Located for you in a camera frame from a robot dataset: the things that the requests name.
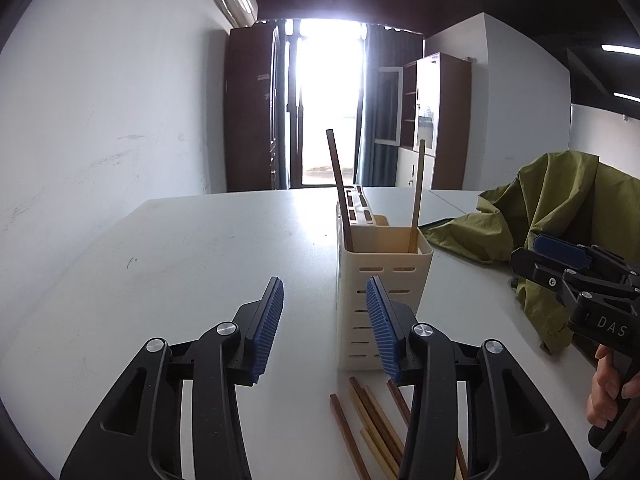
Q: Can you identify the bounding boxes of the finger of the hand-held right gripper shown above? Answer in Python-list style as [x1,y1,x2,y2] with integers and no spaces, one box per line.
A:
[531,233,640,291]
[510,247,593,311]

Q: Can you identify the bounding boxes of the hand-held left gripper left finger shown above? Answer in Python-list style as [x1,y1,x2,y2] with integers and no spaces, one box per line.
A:
[59,276,285,480]

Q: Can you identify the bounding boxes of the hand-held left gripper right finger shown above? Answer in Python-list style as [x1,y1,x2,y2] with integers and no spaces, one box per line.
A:
[365,275,591,480]

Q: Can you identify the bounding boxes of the cream plastic utensil holder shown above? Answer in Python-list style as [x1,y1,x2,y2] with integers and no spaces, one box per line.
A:
[334,185,434,372]

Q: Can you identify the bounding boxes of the brown wooden chopstick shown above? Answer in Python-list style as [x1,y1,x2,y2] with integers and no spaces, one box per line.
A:
[348,376,404,463]

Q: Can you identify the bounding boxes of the light wooden chopstick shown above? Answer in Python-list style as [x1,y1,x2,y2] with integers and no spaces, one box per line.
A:
[407,139,426,253]
[363,386,407,455]
[359,427,399,480]

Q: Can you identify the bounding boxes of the person's right hand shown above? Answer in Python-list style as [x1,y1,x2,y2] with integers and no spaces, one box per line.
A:
[586,345,640,428]

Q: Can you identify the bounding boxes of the olive green jacket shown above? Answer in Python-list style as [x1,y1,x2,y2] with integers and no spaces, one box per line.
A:
[420,151,640,356]

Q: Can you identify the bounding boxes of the brown and white cabinet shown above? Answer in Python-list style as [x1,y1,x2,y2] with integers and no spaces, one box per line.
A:
[375,52,472,191]

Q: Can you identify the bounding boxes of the brown wooden wardrobe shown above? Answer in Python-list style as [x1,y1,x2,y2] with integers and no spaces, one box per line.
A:
[223,22,283,193]

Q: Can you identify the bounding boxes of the glass balcony door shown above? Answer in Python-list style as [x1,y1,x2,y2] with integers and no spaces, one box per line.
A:
[280,17,368,186]

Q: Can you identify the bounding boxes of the dark curtain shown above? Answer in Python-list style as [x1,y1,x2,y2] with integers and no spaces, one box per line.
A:
[356,22,425,188]

